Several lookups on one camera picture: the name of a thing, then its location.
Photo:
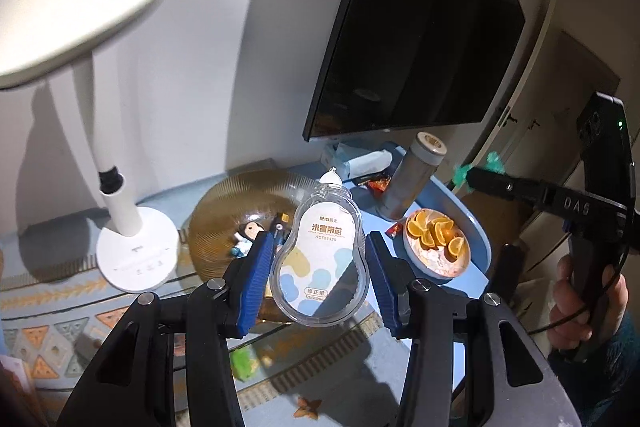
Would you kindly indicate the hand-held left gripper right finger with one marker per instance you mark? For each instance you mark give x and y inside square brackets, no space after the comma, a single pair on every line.
[382,287]

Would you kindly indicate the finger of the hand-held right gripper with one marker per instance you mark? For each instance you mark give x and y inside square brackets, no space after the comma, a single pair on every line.
[505,187]

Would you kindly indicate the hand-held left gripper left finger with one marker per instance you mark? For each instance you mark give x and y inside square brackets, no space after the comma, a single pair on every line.
[255,282]

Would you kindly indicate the dark green dinosaur toy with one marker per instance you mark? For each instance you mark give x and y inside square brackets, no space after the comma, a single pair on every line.
[475,169]

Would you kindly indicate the clear correction tape package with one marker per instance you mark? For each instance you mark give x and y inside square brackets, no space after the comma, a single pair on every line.
[320,257]

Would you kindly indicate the amber ribbed glass bowl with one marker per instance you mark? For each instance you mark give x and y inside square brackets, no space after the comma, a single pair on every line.
[220,217]

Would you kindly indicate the light green dinosaur toy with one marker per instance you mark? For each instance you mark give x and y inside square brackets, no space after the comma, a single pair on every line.
[244,363]

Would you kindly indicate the person's right forearm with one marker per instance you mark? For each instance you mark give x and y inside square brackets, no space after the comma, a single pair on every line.
[615,382]

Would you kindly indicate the person's right hand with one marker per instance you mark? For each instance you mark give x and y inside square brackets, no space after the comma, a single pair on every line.
[562,302]

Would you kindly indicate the black-haired white-bodied figurine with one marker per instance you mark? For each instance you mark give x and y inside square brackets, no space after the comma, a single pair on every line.
[247,239]

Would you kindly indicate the plate of orange slices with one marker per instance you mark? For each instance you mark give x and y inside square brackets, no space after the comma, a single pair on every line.
[435,247]

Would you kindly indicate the light blue tray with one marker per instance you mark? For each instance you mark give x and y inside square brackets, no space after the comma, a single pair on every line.
[360,214]

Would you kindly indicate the grey thermos bottle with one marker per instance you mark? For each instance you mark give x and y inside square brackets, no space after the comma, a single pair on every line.
[410,177]

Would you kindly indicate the red snack packet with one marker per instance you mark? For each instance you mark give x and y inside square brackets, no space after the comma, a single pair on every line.
[377,183]

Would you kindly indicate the beige cabinet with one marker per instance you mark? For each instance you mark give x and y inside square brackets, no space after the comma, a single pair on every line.
[560,72]

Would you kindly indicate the orange star-shaped toy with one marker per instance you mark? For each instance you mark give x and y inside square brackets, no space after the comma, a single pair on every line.
[308,408]

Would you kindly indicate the white desk lamp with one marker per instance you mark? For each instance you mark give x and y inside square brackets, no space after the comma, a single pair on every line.
[125,227]

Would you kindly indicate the black monitor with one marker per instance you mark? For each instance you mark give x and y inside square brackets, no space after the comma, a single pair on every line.
[415,22]

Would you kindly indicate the pink cardboard box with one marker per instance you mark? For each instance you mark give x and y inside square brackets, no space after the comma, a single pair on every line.
[12,377]

